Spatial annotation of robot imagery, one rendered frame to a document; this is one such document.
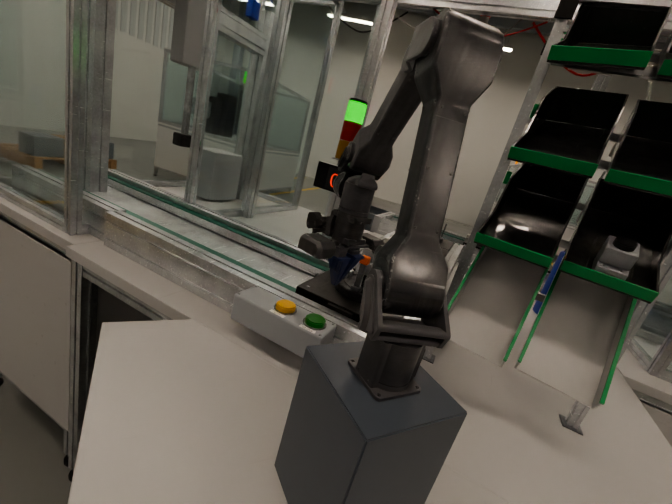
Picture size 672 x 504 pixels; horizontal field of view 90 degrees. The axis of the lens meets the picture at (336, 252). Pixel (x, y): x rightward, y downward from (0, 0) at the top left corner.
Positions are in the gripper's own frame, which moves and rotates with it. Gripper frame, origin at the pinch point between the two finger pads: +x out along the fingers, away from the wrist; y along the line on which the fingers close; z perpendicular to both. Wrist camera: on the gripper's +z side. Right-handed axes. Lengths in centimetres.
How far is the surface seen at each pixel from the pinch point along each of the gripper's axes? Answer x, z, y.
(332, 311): 11.1, 1.3, -3.4
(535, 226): -16.8, -22.4, -30.3
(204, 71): -34, 80, -4
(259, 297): 10.9, 11.3, 8.8
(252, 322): 15.0, 8.9, 11.1
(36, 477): 106, 71, 40
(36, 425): 106, 95, 39
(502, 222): -15.8, -17.2, -27.0
